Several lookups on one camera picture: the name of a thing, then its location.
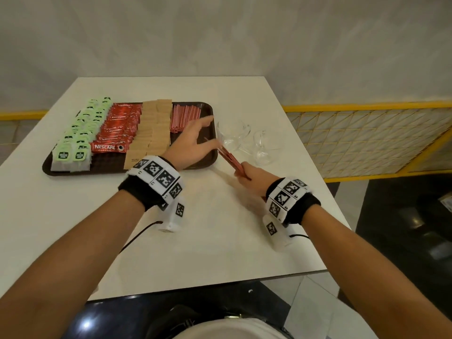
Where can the person's right hand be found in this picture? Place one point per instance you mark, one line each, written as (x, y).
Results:
(256, 180)

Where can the clear glass cups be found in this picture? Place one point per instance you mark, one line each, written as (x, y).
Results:
(233, 134)

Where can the marker cube on right wrist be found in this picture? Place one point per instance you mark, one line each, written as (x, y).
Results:
(277, 236)

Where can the neat rows of sugar packets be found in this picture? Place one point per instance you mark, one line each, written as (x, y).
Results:
(152, 130)

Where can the person's left hand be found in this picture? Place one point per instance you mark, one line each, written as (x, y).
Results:
(187, 148)

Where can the wristband with marker tiles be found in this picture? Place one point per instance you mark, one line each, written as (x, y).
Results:
(287, 199)
(155, 176)

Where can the right wristband with marker tiles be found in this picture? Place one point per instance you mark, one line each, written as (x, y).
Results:
(287, 199)

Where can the left wristband with marker tiles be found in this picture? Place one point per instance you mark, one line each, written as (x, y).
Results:
(155, 176)

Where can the person's left forearm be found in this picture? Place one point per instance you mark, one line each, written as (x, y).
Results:
(60, 275)

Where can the row of red Nescafe sachets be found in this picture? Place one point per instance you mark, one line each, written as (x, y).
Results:
(116, 127)

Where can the person's white clothing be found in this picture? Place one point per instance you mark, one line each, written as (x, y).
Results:
(229, 330)

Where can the brown plastic tray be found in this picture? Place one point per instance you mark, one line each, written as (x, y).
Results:
(197, 148)

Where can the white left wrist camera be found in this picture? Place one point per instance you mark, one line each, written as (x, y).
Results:
(174, 217)

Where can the neat rows of tea bags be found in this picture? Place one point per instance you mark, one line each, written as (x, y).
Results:
(81, 137)

